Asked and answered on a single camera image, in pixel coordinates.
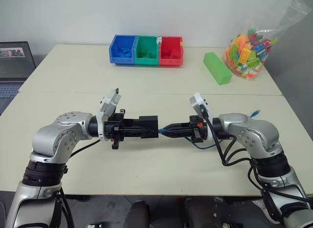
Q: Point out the green toy bricks pile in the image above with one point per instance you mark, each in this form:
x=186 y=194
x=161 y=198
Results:
x=146 y=54

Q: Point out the dark laptop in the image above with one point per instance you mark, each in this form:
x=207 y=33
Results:
x=14 y=64

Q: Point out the dark rounded shape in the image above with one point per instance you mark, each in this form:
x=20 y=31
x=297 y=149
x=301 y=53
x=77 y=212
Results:
x=137 y=214

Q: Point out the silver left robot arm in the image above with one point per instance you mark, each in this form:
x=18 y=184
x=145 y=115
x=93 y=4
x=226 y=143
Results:
x=49 y=137

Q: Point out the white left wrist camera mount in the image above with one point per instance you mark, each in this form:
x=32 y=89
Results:
x=110 y=103

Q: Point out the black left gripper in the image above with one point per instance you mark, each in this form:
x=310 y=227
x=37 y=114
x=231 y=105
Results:
x=115 y=130

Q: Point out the small black box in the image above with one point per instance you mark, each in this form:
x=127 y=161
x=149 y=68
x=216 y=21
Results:
x=149 y=121

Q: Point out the long green block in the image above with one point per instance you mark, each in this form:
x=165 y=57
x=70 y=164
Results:
x=217 y=67

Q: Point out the blue toy bricks pile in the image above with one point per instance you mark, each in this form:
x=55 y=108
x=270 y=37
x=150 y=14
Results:
x=124 y=53

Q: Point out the blue plastic bin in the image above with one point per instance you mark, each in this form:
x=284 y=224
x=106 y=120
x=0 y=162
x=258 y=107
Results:
x=122 y=50

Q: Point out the green plastic bin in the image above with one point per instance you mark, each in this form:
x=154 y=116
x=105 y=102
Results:
x=146 y=50

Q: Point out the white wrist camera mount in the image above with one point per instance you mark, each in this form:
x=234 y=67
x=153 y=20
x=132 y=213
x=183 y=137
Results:
x=110 y=103
x=197 y=100

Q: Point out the red plastic bin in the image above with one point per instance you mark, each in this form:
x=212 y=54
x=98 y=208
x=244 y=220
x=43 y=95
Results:
x=171 y=52

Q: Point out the clear bag of toy bricks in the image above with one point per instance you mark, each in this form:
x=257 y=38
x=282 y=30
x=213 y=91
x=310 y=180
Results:
x=247 y=54

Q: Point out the red toy bricks pile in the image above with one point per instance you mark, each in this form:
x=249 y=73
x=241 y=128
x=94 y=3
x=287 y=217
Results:
x=170 y=55

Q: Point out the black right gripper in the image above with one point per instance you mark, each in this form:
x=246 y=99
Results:
x=198 y=132

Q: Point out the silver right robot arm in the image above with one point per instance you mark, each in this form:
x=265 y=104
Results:
x=259 y=135

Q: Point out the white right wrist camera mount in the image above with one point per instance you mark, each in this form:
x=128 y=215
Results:
x=197 y=100

